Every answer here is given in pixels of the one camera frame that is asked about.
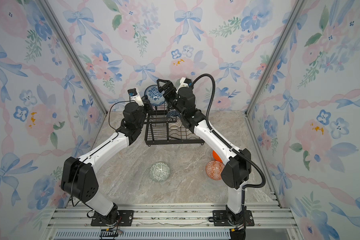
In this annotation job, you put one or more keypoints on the left corner aluminium profile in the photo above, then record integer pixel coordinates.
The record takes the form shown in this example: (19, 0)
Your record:
(67, 46)

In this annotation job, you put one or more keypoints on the red patterned bowl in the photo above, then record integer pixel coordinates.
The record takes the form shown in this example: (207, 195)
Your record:
(214, 170)

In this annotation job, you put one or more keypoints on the blue floral bowl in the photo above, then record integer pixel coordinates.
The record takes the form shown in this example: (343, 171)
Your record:
(154, 96)

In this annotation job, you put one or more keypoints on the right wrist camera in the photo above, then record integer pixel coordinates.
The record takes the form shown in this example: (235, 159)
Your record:
(184, 82)

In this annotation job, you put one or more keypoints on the aluminium mounting rail frame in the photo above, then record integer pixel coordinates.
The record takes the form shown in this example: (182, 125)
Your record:
(173, 222)

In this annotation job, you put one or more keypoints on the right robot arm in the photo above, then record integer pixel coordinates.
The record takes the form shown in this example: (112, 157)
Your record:
(236, 169)

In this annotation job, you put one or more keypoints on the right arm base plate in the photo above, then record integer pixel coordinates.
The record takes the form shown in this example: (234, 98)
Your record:
(221, 218)

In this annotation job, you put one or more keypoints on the black wire dish rack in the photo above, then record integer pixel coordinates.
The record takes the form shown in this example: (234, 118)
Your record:
(164, 126)

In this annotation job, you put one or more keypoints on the orange bowl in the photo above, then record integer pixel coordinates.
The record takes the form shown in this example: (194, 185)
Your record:
(216, 157)

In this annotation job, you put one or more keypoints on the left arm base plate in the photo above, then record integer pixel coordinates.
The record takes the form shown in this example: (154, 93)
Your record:
(123, 216)

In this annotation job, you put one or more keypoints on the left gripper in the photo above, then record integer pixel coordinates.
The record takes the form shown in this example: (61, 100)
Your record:
(146, 105)

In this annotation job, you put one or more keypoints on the dark blue patterned bowl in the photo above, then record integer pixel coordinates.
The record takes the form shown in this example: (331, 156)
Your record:
(173, 114)

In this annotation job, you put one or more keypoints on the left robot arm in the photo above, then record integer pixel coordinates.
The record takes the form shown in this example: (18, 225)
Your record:
(79, 177)

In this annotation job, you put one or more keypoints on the green patterned bowl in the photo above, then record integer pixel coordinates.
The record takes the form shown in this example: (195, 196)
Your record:
(159, 172)

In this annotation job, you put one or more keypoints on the corner aluminium profile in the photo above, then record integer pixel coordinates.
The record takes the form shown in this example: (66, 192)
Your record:
(67, 46)
(279, 47)

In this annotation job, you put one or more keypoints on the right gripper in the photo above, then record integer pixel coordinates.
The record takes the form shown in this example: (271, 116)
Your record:
(170, 87)

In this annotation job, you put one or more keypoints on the brown white patterned bowl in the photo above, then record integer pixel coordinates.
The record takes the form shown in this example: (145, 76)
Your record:
(176, 125)

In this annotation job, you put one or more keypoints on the right corner aluminium profile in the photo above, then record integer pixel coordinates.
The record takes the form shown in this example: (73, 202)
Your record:
(279, 47)

